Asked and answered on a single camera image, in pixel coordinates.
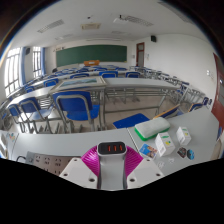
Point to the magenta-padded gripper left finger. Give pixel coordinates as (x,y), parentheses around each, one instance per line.
(77,170)

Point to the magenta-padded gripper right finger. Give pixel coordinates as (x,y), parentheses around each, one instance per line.
(146,170)

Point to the white charger block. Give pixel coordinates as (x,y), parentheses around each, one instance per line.
(112,166)

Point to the colourful printed card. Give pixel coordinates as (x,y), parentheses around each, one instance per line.
(147,151)

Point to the white box with green print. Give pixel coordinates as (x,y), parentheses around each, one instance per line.
(164,145)

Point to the grey power strip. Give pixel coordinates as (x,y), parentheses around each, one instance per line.
(46,162)

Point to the small blue round item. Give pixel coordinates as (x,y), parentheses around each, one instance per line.
(190,154)

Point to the small white box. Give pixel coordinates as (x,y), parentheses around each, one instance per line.
(183,136)

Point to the blue chair seat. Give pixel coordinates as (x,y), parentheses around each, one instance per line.
(130,120)

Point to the large blue classroom chair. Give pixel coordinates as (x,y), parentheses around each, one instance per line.
(75,106)

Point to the sheet with colourful stickers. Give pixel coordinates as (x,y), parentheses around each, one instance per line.
(8,141)

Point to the framed picture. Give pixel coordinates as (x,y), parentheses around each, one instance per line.
(80,82)

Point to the long grey classroom desk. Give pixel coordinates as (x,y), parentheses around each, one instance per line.
(140,82)

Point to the group of blue chairs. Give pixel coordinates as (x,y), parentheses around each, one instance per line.
(108,74)

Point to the red door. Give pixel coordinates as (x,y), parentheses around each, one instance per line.
(218,100)

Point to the orange lectern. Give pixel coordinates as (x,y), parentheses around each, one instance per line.
(91,62)

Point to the brown door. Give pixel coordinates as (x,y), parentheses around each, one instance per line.
(140,55)

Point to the green blackboard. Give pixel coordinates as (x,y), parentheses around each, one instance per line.
(90,55)

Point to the narrow window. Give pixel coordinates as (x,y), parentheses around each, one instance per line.
(36,61)

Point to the large window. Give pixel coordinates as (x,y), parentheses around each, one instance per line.
(11,71)

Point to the ceiling air conditioner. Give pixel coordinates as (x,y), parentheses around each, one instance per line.
(90,26)

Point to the group of ceiling lights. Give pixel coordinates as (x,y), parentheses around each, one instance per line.
(50,26)

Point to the ceiling projector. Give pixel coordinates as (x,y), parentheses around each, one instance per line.
(120,19)

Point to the black wall speaker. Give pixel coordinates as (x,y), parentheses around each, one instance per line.
(153,38)

